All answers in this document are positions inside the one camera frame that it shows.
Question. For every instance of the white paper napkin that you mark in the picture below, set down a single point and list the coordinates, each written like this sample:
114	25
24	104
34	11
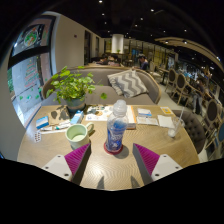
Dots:
165	121

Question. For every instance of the small blue white box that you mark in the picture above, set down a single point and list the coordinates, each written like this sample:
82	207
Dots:
42	122

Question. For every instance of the clear plastic cup with straw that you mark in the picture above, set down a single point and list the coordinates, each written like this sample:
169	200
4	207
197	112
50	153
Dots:
173	130

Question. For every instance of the white blue paper leaflets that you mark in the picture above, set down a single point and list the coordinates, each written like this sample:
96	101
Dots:
146	118

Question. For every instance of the light blue carton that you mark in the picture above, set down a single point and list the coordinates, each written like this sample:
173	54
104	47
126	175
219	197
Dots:
77	117

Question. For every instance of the window with food poster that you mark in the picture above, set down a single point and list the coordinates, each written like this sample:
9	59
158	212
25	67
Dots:
30	76

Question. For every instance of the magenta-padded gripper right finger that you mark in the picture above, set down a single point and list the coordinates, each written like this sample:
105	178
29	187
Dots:
149	159

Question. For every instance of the pale green mug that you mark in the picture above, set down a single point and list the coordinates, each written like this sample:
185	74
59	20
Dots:
75	141

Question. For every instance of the brown kraft notebook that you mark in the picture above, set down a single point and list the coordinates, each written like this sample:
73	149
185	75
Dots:
59	115

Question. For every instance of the open white magazine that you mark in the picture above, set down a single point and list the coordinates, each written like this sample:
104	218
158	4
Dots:
98	113

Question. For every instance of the dark grey tufted armchair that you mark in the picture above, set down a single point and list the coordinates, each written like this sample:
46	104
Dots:
195	130

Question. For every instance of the flat round red coaster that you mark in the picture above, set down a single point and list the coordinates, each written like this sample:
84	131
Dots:
107	151

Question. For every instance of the green potted plant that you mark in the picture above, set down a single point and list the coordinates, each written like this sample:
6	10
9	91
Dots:
71	86

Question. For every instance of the person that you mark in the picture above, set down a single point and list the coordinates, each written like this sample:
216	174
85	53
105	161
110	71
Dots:
143	63
103	60
114	61
199	96

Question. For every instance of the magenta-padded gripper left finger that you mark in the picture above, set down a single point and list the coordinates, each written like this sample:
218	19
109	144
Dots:
76	159

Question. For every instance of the clear blue-labelled drink bottle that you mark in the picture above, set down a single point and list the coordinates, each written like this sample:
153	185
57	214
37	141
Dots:
115	133

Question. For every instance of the group of wooden dining chairs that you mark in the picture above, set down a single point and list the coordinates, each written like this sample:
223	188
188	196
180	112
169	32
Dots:
181	83

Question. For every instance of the group of ceiling spotlights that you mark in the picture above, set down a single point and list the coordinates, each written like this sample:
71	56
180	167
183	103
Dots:
152	10

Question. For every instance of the grey curved sofa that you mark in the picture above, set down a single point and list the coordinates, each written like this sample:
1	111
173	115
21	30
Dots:
100	75

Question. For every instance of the pill blister pack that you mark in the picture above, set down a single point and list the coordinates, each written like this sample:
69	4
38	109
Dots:
37	136

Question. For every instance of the yellow card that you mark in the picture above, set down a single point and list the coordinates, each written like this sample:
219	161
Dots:
166	110

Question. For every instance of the grey white chevron pillow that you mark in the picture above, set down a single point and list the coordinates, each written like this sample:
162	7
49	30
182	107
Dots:
128	83

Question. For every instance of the white tube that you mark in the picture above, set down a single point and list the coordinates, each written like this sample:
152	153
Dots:
55	127

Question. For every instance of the white round pillar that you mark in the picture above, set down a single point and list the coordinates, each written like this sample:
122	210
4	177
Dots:
117	43

